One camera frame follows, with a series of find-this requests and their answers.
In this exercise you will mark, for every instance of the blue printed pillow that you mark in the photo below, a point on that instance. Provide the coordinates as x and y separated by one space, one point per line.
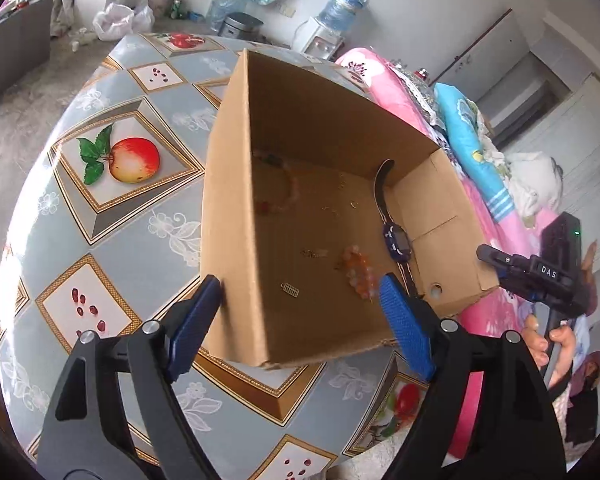
460 130

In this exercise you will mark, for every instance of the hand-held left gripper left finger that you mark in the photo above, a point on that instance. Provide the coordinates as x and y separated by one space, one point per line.
195 330

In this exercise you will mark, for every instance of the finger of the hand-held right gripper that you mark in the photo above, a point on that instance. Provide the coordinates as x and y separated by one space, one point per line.
505 262

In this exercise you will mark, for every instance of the white wardrobe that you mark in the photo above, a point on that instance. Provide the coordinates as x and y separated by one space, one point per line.
580 160

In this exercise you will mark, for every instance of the small gold comb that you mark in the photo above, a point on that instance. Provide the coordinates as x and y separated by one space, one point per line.
290 290

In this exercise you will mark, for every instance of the white wall socket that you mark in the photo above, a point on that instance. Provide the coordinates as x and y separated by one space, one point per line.
288 10

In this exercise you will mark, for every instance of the dark grey board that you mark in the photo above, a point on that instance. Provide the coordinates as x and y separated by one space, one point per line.
10 50

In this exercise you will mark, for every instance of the white clothing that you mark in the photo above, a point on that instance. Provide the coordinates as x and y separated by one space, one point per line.
535 175

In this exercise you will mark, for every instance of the white plastic bag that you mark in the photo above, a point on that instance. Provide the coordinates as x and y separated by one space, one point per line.
120 17

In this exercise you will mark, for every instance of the brown cardboard box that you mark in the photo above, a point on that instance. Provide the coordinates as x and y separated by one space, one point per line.
230 235

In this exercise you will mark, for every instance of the gold crystal ornament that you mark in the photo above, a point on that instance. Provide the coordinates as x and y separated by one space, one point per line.
312 253

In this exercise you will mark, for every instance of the clear water bottle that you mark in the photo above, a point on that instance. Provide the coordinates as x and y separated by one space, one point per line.
225 5

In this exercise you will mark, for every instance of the gold earrings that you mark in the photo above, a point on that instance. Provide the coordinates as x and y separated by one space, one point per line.
341 180

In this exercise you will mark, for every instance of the green can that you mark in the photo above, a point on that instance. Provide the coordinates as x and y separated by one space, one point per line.
176 7

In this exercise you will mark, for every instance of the white lace cloth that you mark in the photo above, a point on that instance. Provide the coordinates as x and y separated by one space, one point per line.
422 95

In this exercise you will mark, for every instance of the person's right hand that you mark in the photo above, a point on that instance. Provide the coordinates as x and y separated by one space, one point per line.
562 355

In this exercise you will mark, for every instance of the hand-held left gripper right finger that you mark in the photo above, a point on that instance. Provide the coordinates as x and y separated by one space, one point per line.
405 325

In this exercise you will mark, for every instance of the white cabinet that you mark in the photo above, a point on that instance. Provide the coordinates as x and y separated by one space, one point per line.
485 50

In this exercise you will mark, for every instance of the grey rice cooker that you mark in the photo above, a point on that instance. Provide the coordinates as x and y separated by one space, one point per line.
240 25

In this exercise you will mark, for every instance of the pink floral blanket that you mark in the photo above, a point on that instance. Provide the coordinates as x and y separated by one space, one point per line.
385 90

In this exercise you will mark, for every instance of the blue water jug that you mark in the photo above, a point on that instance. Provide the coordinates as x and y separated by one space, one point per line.
342 7

